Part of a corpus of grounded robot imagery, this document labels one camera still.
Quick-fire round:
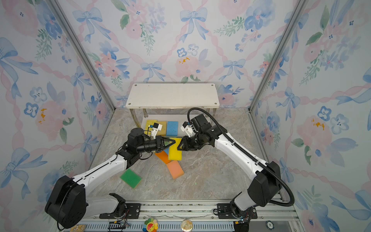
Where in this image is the dark green sponge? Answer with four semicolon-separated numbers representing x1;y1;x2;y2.
120;169;142;189

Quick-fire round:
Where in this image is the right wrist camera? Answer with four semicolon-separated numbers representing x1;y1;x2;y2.
181;121;195;137

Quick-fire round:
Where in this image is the colourful round toy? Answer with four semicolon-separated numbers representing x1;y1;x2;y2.
143;218;158;232

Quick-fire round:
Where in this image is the orange sponge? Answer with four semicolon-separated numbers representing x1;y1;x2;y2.
155;151;171;164

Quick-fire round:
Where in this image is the round brass disc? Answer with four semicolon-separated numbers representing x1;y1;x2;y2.
181;219;193;232

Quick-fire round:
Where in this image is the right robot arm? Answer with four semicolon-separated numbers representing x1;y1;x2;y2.
177;107;295;219

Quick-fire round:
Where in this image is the black corrugated cable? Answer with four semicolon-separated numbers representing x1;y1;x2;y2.
187;107;295;207

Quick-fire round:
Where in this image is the yellow sponge front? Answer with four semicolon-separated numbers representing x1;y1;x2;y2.
168;138;182;161

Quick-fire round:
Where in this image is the round black white knob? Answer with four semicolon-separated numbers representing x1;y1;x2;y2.
265;220;274;231

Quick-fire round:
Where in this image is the salmon pink sponge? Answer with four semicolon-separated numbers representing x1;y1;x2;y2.
167;160;184;179

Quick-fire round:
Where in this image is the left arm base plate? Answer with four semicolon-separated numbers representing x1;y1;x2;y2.
99;203;142;219

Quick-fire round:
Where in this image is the small patterned card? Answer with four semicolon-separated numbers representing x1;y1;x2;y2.
70;224;87;232

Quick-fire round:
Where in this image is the white two-tier shelf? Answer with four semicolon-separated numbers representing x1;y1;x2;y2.
126;83;220;137

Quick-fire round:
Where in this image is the pale yellow worn sponge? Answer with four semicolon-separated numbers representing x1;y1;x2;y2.
157;121;167;136

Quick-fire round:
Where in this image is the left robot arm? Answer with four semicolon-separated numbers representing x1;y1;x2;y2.
44;128;176;229

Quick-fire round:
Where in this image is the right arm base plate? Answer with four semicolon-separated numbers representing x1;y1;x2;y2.
213;203;258;220

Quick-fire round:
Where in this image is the bright yellow sponge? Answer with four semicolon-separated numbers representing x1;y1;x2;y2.
144;119;157;132

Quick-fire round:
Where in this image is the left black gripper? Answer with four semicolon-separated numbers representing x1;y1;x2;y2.
137;136;175;155

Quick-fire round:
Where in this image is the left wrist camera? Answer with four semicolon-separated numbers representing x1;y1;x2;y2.
149;122;162;139

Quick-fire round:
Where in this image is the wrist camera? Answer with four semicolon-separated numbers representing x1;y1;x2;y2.
149;122;162;139
181;121;195;137

